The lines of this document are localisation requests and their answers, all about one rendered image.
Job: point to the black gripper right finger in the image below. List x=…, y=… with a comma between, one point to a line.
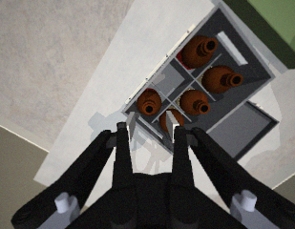
x=249, y=201

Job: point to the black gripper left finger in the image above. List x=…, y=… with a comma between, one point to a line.
x=60, y=204

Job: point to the grey divided crate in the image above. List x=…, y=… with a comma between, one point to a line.
x=173, y=79

